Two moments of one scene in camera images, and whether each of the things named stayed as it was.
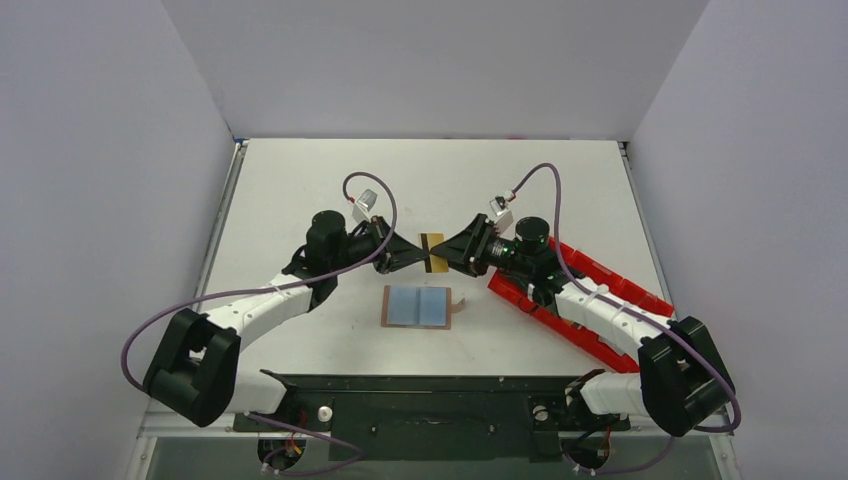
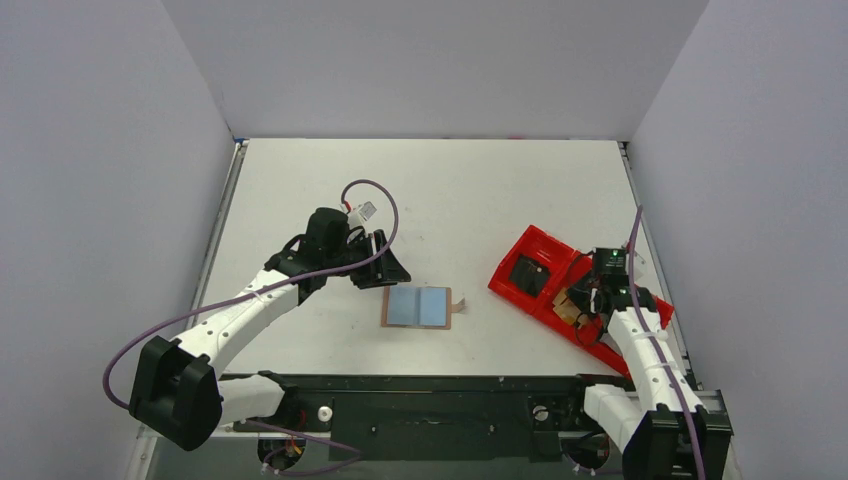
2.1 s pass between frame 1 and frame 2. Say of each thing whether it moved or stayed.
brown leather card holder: stayed
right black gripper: moved
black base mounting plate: stayed
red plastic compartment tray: stayed
